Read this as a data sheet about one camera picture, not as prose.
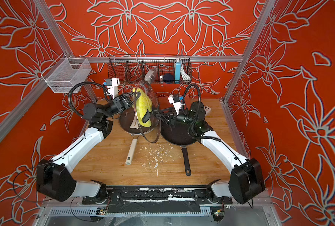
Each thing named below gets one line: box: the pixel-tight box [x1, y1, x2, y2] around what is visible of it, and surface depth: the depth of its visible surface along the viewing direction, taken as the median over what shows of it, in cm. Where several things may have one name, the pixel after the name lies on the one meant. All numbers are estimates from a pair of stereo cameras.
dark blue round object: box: [162, 73, 175, 84], surface depth 97 cm
